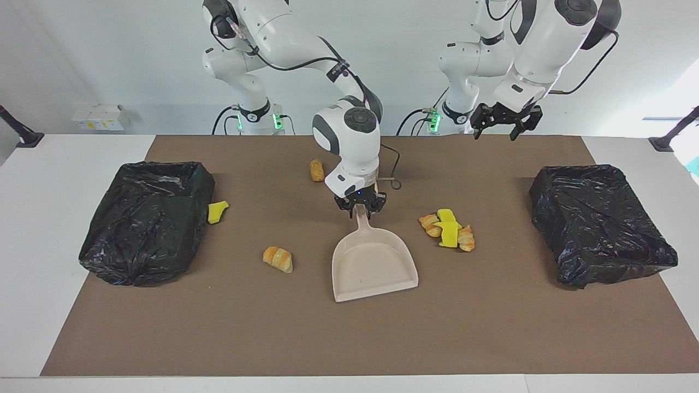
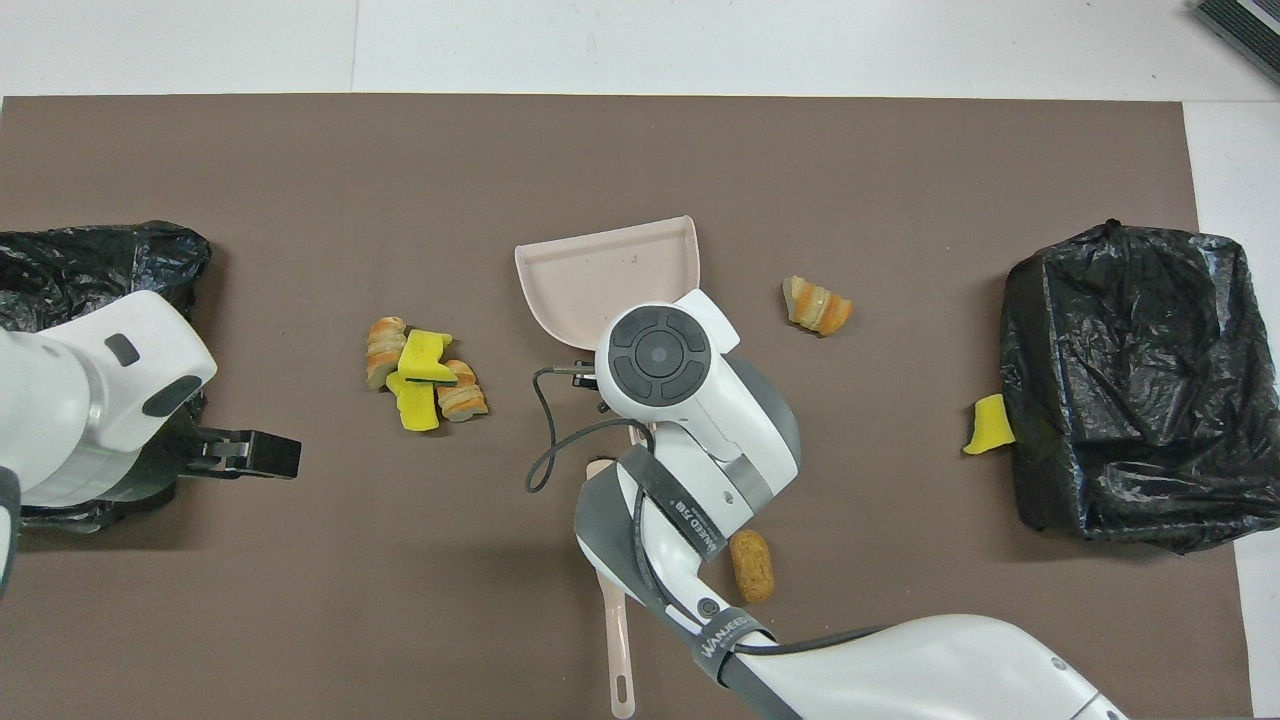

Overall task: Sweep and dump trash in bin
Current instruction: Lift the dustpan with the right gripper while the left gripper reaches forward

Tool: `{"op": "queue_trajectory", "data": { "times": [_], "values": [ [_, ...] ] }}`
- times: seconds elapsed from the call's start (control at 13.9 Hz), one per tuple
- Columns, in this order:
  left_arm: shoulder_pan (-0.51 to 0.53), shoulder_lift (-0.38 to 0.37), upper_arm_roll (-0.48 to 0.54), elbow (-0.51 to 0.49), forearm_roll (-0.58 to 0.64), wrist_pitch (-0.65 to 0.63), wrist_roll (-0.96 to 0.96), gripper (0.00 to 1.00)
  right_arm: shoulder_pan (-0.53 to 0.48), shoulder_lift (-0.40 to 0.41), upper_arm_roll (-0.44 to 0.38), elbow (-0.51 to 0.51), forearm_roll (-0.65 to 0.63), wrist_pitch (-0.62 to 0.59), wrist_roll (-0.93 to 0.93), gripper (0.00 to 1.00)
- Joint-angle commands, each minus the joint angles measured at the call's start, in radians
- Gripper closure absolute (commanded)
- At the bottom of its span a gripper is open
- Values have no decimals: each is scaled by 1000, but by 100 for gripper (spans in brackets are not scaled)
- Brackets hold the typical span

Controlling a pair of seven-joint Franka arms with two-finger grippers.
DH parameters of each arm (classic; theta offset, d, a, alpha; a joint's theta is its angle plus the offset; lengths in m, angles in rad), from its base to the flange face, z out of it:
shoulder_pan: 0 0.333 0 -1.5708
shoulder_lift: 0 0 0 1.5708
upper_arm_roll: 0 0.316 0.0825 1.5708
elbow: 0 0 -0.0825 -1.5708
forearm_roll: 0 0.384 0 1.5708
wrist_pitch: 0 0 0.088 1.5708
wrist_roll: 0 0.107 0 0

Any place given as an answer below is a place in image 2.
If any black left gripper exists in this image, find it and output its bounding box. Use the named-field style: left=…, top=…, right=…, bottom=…
left=188, top=427, right=303, bottom=480

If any beige plastic dustpan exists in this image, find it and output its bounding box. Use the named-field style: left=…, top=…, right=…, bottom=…
left=514, top=215, right=701, bottom=448

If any yellow green sponge piece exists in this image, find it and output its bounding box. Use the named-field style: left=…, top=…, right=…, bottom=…
left=963, top=394, right=1017, bottom=456
left=386, top=372, right=442, bottom=433
left=397, top=329, right=459, bottom=387

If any beige hand brush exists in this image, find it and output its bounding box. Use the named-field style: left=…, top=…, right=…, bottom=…
left=585, top=458, right=638, bottom=720

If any black bag lined bin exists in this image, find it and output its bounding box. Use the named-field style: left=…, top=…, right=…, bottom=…
left=0, top=221, right=213, bottom=533
left=1000, top=220, right=1280, bottom=554

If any brown table mat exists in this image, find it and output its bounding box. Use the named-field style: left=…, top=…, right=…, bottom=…
left=0, top=94, right=1253, bottom=720

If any brown bread roll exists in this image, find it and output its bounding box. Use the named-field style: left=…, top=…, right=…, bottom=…
left=729, top=530, right=776, bottom=605

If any dark ribbed grille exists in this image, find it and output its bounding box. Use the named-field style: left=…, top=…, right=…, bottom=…
left=1192, top=0, right=1280, bottom=85

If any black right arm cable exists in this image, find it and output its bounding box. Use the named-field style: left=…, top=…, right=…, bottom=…
left=526, top=365, right=891, bottom=656

